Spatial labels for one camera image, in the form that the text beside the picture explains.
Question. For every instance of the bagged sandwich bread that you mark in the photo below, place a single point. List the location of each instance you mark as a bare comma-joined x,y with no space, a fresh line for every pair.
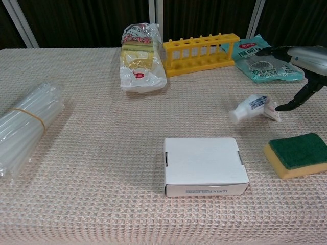
139,61

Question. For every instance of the white toothpaste tube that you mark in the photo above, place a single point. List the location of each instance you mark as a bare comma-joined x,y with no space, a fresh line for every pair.
251,106

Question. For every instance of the white cardboard box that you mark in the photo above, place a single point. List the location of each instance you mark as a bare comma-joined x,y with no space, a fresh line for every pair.
204,160

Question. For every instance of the bundle of clear glue sticks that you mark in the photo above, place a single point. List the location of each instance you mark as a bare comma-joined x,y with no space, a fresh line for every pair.
23,132

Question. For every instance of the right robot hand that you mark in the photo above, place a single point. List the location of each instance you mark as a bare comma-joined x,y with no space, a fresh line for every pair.
311,61

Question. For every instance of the green and yellow sponge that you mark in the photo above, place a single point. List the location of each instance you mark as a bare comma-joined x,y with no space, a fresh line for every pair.
296,150

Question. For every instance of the teal scouring pad package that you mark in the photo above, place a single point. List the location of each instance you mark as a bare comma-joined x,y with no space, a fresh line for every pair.
265,70

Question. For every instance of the yellow test tube rack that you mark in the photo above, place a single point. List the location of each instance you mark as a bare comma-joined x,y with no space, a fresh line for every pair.
201,63

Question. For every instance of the white frame post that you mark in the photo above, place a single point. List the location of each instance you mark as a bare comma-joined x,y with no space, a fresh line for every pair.
23,28
159,15
255,18

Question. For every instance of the yellow rubber band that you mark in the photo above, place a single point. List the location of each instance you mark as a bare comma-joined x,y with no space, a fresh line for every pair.
38,118

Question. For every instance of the beige waffle tablecloth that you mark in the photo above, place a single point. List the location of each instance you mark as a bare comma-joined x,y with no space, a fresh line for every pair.
89,153

